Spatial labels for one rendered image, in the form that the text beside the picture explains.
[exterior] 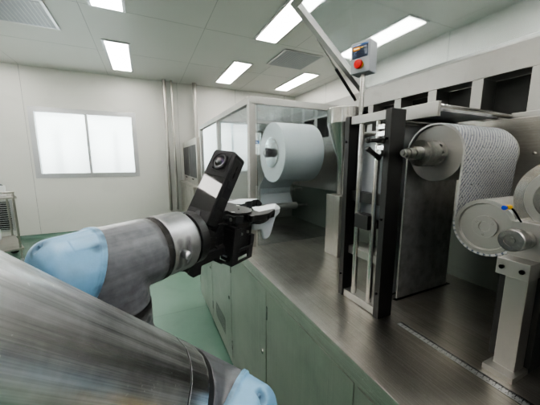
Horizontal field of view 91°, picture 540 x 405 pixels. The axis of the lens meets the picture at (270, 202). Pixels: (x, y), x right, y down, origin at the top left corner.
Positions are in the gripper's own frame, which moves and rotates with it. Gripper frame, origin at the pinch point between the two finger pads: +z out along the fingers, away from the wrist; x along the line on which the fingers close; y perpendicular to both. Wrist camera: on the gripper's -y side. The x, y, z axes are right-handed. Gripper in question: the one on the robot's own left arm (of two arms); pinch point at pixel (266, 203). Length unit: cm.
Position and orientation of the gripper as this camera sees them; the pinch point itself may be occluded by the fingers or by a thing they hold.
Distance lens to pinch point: 51.3
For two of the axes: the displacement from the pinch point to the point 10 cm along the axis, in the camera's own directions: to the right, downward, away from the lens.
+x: 8.5, 2.2, -4.9
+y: -1.2, 9.7, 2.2
